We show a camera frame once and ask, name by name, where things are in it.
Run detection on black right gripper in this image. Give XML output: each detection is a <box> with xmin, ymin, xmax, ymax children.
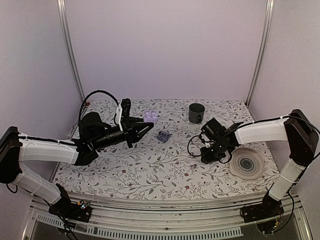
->
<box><xmin>200</xmin><ymin>139</ymin><xmax>230</xmax><ymax>165</ymax></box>

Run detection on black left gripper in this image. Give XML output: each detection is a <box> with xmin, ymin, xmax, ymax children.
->
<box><xmin>92</xmin><ymin>116</ymin><xmax>154</xmax><ymax>151</ymax></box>

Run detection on light purple round earbud case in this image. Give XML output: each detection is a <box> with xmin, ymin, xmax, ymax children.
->
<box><xmin>143</xmin><ymin>110</ymin><xmax>158</xmax><ymax>124</ymax></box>

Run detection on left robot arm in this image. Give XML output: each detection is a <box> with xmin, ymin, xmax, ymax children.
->
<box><xmin>0</xmin><ymin>112</ymin><xmax>154</xmax><ymax>223</ymax></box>

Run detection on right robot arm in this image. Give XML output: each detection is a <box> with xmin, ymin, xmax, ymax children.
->
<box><xmin>199</xmin><ymin>109</ymin><xmax>320</xmax><ymax>223</ymax></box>

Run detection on dark purple open earbud case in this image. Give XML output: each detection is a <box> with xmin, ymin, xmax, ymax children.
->
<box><xmin>156</xmin><ymin>130</ymin><xmax>172</xmax><ymax>143</ymax></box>

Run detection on swirl patterned glass plate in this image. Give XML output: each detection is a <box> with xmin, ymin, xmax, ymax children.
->
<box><xmin>229</xmin><ymin>147</ymin><xmax>265</xmax><ymax>181</ymax></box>

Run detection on dark grey ceramic mug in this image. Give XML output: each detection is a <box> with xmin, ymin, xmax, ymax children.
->
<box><xmin>188</xmin><ymin>103</ymin><xmax>205</xmax><ymax>124</ymax></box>

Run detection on floral patterned table mat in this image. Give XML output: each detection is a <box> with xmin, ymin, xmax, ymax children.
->
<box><xmin>53</xmin><ymin>99</ymin><xmax>279</xmax><ymax>201</ymax></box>

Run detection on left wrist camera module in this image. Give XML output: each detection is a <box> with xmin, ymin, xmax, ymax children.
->
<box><xmin>114</xmin><ymin>98</ymin><xmax>131</xmax><ymax>132</ymax></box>

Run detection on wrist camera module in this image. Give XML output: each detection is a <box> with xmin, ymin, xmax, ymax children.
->
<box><xmin>114</xmin><ymin>98</ymin><xmax>131</xmax><ymax>132</ymax></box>
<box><xmin>201</xmin><ymin>118</ymin><xmax>226</xmax><ymax>141</ymax></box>

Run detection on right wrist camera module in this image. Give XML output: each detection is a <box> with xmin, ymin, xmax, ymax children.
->
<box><xmin>201</xmin><ymin>118</ymin><xmax>226</xmax><ymax>141</ymax></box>

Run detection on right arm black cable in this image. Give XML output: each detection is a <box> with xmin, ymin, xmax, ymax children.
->
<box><xmin>187</xmin><ymin>129</ymin><xmax>241</xmax><ymax>164</ymax></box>

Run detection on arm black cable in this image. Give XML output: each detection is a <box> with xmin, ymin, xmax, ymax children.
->
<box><xmin>187</xmin><ymin>129</ymin><xmax>241</xmax><ymax>164</ymax></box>
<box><xmin>78</xmin><ymin>90</ymin><xmax>122</xmax><ymax>121</ymax></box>

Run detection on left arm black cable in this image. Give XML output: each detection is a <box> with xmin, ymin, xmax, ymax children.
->
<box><xmin>78</xmin><ymin>90</ymin><xmax>122</xmax><ymax>121</ymax></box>

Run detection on aluminium front rail frame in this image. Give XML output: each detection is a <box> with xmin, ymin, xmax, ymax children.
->
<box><xmin>22</xmin><ymin>192</ymin><xmax>312</xmax><ymax>240</ymax></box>

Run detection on left aluminium corner post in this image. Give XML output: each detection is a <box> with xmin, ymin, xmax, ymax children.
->
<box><xmin>56</xmin><ymin>0</ymin><xmax>85</xmax><ymax>102</ymax></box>

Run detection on aluminium corner post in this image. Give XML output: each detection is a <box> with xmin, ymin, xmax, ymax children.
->
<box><xmin>56</xmin><ymin>0</ymin><xmax>85</xmax><ymax>102</ymax></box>
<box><xmin>245</xmin><ymin>0</ymin><xmax>275</xmax><ymax>109</ymax></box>

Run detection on right aluminium corner post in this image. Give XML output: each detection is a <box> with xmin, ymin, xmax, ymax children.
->
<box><xmin>245</xmin><ymin>0</ymin><xmax>275</xmax><ymax>109</ymax></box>

